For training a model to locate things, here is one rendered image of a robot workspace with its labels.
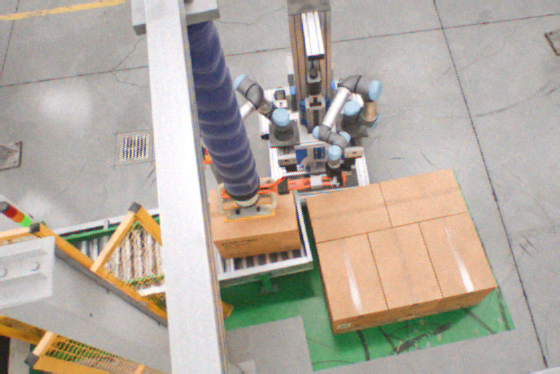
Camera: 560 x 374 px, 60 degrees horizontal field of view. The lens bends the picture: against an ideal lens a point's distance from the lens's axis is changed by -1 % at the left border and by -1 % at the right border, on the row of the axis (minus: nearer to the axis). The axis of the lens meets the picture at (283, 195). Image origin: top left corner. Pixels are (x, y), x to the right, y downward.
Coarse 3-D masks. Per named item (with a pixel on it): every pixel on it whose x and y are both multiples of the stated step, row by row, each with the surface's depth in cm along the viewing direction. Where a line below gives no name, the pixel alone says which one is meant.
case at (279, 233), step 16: (288, 208) 341; (224, 224) 340; (240, 224) 339; (256, 224) 338; (272, 224) 337; (288, 224) 336; (224, 240) 336; (240, 240) 340; (256, 240) 343; (272, 240) 347; (288, 240) 350; (224, 256) 365; (240, 256) 369
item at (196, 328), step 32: (160, 0) 143; (160, 32) 137; (160, 64) 132; (160, 96) 127; (192, 96) 133; (160, 128) 123; (192, 128) 122; (160, 160) 118; (192, 160) 117; (160, 192) 114; (192, 192) 114; (160, 224) 111; (192, 224) 110; (192, 256) 107; (192, 288) 103; (192, 320) 100; (192, 352) 98; (224, 352) 103
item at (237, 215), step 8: (224, 208) 323; (232, 208) 323; (240, 208) 322; (256, 208) 319; (224, 216) 321; (232, 216) 320; (240, 216) 319; (248, 216) 319; (256, 216) 319; (264, 216) 318
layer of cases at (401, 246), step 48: (336, 192) 388; (384, 192) 384; (432, 192) 380; (336, 240) 370; (384, 240) 367; (432, 240) 363; (336, 288) 354; (384, 288) 351; (432, 288) 348; (480, 288) 344
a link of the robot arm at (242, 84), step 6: (240, 78) 305; (246, 78) 305; (234, 84) 307; (240, 84) 304; (246, 84) 303; (252, 84) 302; (240, 90) 305; (246, 90) 302; (246, 96) 304; (264, 102) 331; (270, 102) 340; (264, 108) 336; (270, 108) 339; (264, 114) 342
